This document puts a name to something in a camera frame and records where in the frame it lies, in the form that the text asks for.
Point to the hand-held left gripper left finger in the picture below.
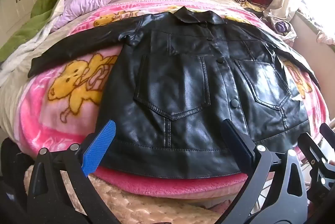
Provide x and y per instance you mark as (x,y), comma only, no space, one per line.
(100,145)

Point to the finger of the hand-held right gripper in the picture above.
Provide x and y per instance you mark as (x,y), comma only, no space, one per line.
(312,148)
(328,132)

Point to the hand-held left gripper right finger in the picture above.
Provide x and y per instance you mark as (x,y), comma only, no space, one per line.
(235,141)

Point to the black leather jacket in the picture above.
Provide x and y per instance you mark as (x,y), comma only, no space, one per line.
(183,96)

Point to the pink bear-printed blanket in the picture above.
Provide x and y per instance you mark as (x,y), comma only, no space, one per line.
(52,114)

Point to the beige fluffy blanket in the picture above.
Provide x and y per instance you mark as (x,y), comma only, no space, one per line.
(146,205)

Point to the pink floral cloth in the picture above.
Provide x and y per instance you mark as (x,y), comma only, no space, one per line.
(325,38)

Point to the purple cloth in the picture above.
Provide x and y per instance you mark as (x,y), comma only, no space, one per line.
(284,26)

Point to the green and white blanket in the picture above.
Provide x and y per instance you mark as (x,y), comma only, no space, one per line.
(23,30)

